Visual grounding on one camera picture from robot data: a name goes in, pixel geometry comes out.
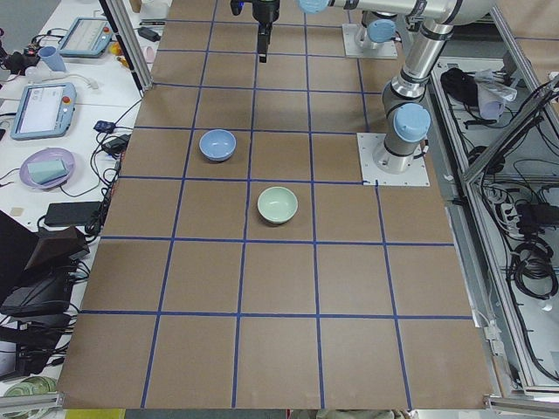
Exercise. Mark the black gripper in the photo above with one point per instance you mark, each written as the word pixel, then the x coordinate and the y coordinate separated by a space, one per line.
pixel 265 10

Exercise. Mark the green bowl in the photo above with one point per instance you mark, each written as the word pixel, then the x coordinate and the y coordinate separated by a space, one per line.
pixel 277 204

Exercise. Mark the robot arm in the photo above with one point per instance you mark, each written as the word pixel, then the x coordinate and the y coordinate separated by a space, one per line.
pixel 373 37
pixel 408 121

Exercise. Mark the blue bowl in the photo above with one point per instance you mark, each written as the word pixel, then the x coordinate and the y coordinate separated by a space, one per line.
pixel 217 145

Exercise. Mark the upper teach pendant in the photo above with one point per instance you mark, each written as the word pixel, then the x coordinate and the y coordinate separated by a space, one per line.
pixel 88 37

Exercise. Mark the teach pendant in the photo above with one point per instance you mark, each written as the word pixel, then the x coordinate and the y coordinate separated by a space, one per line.
pixel 88 37
pixel 44 111

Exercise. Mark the blue plastic cup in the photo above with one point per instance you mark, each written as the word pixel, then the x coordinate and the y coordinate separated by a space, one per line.
pixel 51 57

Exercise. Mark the lower teach pendant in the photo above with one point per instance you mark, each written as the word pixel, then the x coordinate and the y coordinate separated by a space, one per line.
pixel 44 111

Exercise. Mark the black power adapter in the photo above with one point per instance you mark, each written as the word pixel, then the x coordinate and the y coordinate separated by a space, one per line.
pixel 67 214

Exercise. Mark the purple plate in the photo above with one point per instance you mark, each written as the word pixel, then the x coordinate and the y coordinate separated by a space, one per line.
pixel 45 155

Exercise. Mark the teal sponge block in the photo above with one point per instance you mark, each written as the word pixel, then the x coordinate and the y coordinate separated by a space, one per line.
pixel 42 172

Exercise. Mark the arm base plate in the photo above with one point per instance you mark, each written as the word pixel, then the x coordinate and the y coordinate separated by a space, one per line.
pixel 358 45
pixel 380 168

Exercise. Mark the aluminium frame post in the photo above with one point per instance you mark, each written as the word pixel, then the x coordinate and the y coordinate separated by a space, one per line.
pixel 118 18

